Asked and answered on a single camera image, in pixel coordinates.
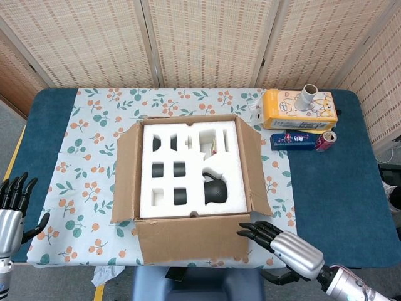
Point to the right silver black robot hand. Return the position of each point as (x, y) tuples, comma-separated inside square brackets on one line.
[(297, 254)]

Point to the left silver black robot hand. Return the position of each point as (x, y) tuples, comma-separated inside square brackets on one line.
[(9, 225)]

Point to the red and brown cardboard box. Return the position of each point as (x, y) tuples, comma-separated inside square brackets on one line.
[(188, 241)]

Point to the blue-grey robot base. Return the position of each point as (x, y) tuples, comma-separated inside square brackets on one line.
[(197, 287)]

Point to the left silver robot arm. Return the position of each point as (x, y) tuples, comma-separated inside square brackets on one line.
[(4, 276)]

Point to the dark blue rectangular box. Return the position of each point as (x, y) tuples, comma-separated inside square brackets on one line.
[(291, 144)]

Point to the white foam insert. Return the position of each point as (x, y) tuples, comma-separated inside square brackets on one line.
[(194, 163)]

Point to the grey cardboard tube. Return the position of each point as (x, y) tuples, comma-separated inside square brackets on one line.
[(305, 98)]

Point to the floral orange-fruit tablecloth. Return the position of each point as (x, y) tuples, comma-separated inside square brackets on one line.
[(78, 156)]

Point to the black ribbed teapot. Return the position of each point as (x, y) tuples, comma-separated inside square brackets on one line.
[(215, 191)]

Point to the red soda can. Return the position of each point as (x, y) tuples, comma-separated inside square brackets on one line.
[(326, 142)]

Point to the black ribbed cup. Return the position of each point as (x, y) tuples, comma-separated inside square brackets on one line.
[(180, 196), (179, 169), (157, 170)]

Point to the small colourful packet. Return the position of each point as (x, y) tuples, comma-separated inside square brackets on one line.
[(214, 146)]

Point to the yellow corgi tissue pack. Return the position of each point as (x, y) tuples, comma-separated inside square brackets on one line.
[(282, 109)]

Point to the woven bamboo folding screen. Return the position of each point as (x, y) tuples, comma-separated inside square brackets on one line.
[(94, 47)]

